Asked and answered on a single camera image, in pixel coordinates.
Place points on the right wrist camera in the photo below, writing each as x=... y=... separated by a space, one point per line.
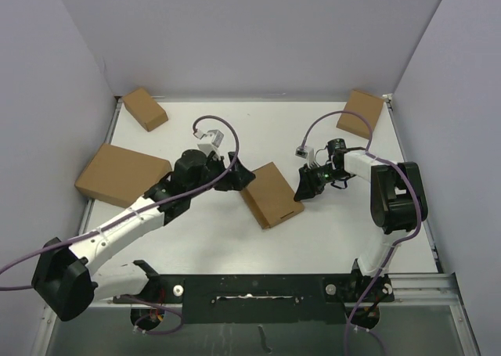
x=308 y=154

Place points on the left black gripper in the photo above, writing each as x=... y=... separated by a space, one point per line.
x=236 y=178

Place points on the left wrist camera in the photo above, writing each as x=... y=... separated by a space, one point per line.
x=209 y=141

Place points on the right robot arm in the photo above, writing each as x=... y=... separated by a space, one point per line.
x=397 y=201

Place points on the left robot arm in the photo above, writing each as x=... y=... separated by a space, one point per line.
x=67 y=274

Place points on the large folded cardboard box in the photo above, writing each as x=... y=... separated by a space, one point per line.
x=119 y=176

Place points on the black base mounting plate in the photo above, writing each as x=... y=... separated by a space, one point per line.
x=270 y=299

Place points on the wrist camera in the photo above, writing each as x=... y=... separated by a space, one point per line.
x=209 y=141
x=308 y=154

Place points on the small folded cardboard box left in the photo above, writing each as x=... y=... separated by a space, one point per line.
x=145 y=109

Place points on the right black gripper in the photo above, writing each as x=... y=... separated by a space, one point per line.
x=308 y=187

